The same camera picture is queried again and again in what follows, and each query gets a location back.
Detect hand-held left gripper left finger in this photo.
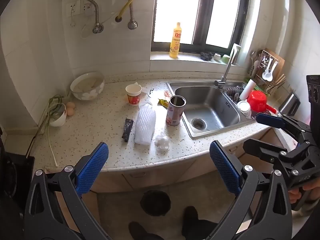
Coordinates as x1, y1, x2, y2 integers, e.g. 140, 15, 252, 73
24, 142, 113, 240

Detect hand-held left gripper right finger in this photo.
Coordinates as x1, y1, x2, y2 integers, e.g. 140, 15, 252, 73
209, 140, 293, 240

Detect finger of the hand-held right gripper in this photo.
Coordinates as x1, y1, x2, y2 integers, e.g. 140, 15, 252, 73
255, 113, 313, 143
243, 138, 293, 171

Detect black wrapper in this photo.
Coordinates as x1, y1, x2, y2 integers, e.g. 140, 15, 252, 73
122, 118, 134, 142

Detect clear plastic lid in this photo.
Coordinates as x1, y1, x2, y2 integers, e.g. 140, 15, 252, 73
154, 132, 170, 153

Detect white foam net sleeve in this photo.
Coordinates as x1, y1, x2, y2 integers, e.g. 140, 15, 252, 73
134, 102, 157, 145

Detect black trash bin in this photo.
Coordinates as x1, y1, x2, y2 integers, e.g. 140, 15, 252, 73
140, 190, 172, 217

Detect tin can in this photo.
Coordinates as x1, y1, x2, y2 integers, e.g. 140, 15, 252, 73
166, 95, 187, 126

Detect red and white paper cup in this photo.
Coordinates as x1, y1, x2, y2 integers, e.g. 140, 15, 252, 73
125, 84, 142, 106

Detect person's right hand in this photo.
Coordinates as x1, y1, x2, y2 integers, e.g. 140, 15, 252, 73
289, 180, 320, 205

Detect red water scoop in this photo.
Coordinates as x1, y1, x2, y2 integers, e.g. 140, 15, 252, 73
246, 90, 278, 114

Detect metal box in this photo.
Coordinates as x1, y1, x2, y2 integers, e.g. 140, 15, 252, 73
278, 92, 301, 115

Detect white cylinder cup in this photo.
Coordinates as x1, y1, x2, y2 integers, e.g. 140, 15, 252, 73
239, 79, 257, 101

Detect metal dish drainer basket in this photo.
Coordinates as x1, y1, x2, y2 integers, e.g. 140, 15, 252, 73
225, 82, 255, 120

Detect green onion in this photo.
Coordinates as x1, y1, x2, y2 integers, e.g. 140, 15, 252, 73
34, 95, 65, 167

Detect stainless steel sink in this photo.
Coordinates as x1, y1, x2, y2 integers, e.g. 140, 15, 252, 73
166, 80, 272, 140

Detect wooden cutting board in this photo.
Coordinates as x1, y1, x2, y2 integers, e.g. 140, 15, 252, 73
264, 47, 285, 80

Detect metal utensil rack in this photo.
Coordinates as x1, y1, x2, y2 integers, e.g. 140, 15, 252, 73
249, 49, 287, 95

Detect small white bowl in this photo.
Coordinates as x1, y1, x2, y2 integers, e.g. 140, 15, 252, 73
49, 103, 67, 127

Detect wooden base cabinet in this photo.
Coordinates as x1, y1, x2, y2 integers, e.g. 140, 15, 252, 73
82, 127, 283, 193

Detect person's right black shoe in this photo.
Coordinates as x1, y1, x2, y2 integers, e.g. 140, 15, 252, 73
181, 206, 218, 240

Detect metal faucet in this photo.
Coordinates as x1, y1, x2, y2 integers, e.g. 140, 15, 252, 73
214, 43, 242, 89

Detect grey flower-print bowl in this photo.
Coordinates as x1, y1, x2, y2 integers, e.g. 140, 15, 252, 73
70, 72, 105, 101

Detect black gas stove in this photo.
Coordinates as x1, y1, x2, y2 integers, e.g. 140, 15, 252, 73
0, 127, 35, 240

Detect yellow dish soap bottle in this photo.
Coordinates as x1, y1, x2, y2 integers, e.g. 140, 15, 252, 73
169, 22, 182, 59

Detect dark-framed window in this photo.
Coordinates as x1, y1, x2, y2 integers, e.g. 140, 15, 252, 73
151, 0, 250, 53

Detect corrugated metal hose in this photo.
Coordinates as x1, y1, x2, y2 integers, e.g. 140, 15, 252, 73
109, 0, 138, 30
79, 0, 104, 34

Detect white wall socket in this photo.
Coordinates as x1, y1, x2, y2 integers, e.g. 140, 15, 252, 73
67, 1, 97, 15

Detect yellow gas hose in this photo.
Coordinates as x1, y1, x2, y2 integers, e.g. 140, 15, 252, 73
115, 0, 140, 22

